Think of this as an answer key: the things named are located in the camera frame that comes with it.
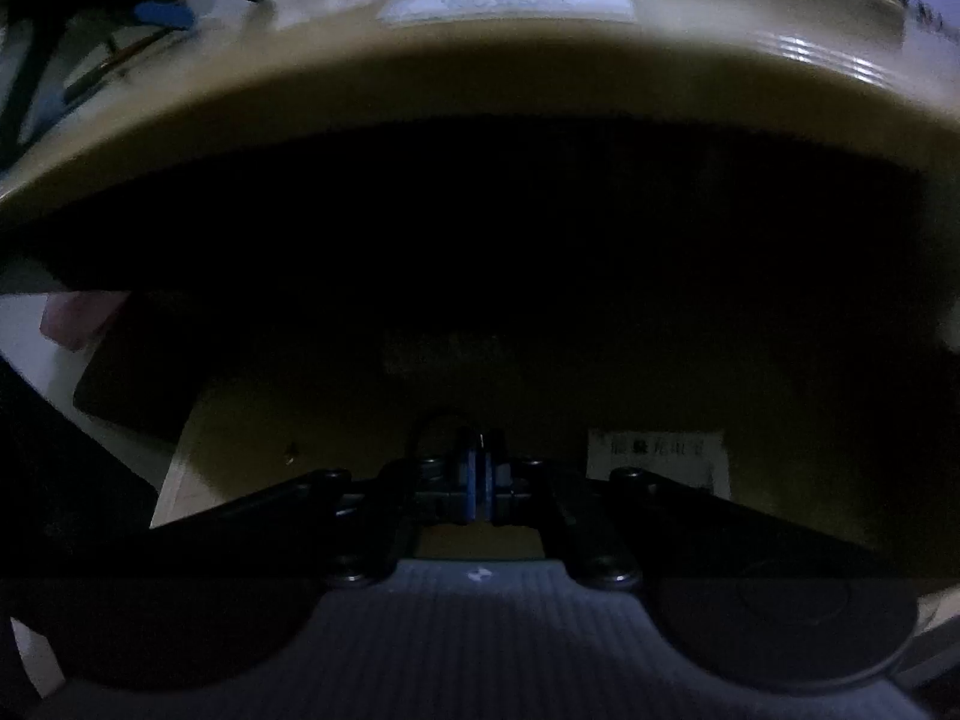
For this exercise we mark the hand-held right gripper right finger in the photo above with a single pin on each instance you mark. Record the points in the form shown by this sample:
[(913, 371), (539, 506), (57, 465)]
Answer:
[(493, 476)]

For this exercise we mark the white windowed cardboard box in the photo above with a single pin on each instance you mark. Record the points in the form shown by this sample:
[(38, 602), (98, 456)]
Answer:
[(652, 457)]

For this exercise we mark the pale pink blurred object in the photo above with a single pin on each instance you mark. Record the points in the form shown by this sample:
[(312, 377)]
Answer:
[(71, 319)]

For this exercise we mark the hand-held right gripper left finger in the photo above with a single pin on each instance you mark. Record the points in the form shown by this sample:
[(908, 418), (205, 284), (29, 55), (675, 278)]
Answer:
[(470, 476)]

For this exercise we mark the wooden drawer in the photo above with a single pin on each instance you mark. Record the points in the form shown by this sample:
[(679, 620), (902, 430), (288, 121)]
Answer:
[(315, 435)]

